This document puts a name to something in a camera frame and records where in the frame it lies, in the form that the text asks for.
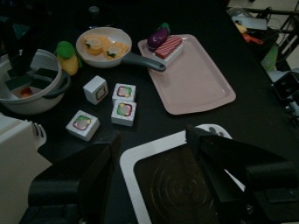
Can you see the purple toy eggplant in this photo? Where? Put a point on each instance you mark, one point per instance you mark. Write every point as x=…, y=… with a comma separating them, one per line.
x=157, y=38

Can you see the pink plastic tray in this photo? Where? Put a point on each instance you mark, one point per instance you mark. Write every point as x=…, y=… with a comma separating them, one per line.
x=191, y=78

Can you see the white toy sushi roll cube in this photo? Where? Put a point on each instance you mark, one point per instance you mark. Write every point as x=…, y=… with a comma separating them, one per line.
x=81, y=125
x=96, y=89
x=124, y=92
x=123, y=113

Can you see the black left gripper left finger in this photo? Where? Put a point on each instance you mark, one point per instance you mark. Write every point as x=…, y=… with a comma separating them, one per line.
x=83, y=178

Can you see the white toy induction stove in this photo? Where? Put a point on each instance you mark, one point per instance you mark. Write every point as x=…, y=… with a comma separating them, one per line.
x=171, y=180

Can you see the white toy box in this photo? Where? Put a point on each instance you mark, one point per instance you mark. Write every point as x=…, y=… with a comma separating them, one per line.
x=17, y=163

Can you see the grey box on floor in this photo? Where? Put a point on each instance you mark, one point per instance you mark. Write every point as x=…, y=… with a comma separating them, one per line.
x=248, y=21

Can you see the yellow toy corn green husk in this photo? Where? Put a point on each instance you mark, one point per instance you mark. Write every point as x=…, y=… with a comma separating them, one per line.
x=68, y=57

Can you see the white plastic toy fork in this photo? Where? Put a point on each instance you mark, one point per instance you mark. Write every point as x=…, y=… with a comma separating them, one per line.
x=39, y=134

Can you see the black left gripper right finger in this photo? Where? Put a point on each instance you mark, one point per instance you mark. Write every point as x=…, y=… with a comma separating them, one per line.
x=238, y=172

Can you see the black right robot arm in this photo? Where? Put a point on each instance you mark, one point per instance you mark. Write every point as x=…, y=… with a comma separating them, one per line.
x=287, y=90

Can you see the red striped toy sushi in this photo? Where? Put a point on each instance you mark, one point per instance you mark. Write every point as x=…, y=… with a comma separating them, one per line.
x=168, y=48

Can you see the orange toy roll slice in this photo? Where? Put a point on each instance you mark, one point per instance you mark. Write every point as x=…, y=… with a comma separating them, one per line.
x=95, y=44
x=115, y=50

